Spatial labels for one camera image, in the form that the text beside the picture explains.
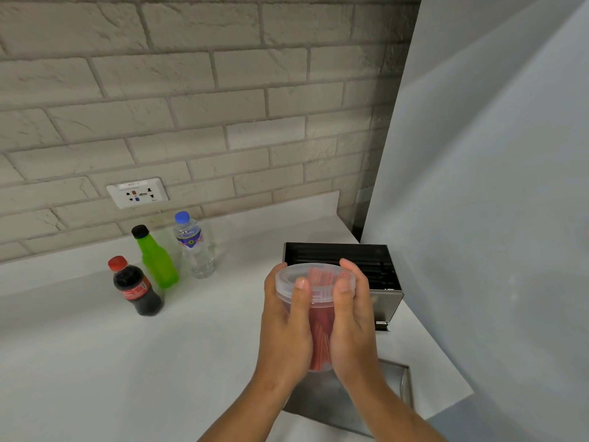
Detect person's right hand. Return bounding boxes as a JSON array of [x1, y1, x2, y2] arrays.
[[329, 258, 381, 387]]

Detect person's left hand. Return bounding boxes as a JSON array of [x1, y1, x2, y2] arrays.
[[255, 265, 314, 393]]

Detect clear plastic container with lid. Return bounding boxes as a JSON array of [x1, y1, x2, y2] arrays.
[[275, 263, 357, 373]]

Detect person's right forearm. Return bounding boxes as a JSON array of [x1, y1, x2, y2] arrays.
[[338, 370, 448, 442]]

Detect person's left forearm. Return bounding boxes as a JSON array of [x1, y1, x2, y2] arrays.
[[198, 375, 297, 442]]

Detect bundle of red sticks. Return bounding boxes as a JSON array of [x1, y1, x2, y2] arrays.
[[306, 268, 339, 371]]

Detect stainless steel tray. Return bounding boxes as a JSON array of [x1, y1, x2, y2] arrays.
[[282, 359, 414, 439]]

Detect clear water bottle blue cap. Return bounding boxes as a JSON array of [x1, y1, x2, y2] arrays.
[[173, 211, 216, 279]]

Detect green bottle black cap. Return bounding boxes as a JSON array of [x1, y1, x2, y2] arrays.
[[131, 224, 180, 289]]

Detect dark cola bottle red cap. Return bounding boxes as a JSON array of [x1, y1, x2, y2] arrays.
[[108, 256, 164, 317]]

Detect white wall power socket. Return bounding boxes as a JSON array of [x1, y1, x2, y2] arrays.
[[106, 177, 169, 210]]

